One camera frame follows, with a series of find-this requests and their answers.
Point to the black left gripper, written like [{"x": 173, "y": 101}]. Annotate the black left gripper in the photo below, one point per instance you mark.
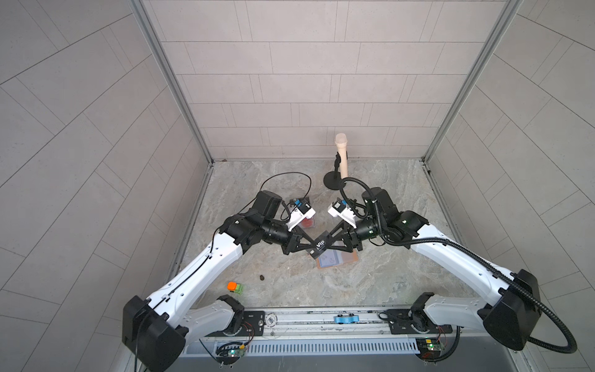
[{"x": 292, "y": 243}]

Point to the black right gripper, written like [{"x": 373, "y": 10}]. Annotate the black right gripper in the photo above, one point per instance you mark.
[{"x": 350, "y": 235}]

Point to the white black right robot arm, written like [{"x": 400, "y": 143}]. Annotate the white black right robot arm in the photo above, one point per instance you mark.
[{"x": 508, "y": 305}]

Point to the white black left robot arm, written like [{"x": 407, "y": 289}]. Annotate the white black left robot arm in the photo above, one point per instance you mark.
[{"x": 156, "y": 329}]

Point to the clear plastic package box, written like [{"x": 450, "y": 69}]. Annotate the clear plastic package box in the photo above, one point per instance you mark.
[{"x": 309, "y": 216}]

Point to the black round microphone stand base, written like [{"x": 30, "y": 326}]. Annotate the black round microphone stand base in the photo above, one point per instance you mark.
[{"x": 332, "y": 179}]

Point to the orange green toy car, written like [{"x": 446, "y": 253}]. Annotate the orange green toy car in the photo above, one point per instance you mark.
[{"x": 235, "y": 287}]

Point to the beige microphone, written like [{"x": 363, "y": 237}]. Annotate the beige microphone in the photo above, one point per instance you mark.
[{"x": 341, "y": 142}]

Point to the white ventilation grille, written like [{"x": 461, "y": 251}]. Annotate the white ventilation grille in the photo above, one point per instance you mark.
[{"x": 330, "y": 347}]

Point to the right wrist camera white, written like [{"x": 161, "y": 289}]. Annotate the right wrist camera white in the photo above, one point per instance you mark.
[{"x": 340, "y": 209}]

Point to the blue clip on rail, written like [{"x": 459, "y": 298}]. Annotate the blue clip on rail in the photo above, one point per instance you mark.
[{"x": 343, "y": 319}]

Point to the aluminium front rail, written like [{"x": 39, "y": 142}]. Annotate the aluminium front rail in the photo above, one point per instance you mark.
[{"x": 312, "y": 322}]

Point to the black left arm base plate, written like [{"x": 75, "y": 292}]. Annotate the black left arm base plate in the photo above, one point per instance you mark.
[{"x": 252, "y": 324}]

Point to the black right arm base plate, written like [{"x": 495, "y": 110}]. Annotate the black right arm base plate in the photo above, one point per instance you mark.
[{"x": 406, "y": 321}]

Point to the left circuit board with wires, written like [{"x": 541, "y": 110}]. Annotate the left circuit board with wires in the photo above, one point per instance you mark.
[{"x": 230, "y": 353}]

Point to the circuit board with wires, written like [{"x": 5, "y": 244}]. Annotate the circuit board with wires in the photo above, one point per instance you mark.
[
  {"x": 230, "y": 353},
  {"x": 431, "y": 349}
]

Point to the right circuit board with wires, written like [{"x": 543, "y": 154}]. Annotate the right circuit board with wires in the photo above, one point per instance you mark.
[{"x": 431, "y": 349}]

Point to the aluminium corner frame post right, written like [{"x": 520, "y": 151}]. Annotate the aluminium corner frame post right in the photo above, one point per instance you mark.
[{"x": 501, "y": 26}]

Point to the aluminium corner frame post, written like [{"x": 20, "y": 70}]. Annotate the aluminium corner frame post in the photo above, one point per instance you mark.
[
  {"x": 140, "y": 12},
  {"x": 501, "y": 26}
]

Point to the aluminium corner frame post left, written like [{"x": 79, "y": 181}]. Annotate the aluminium corner frame post left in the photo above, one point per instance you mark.
[{"x": 140, "y": 12}]

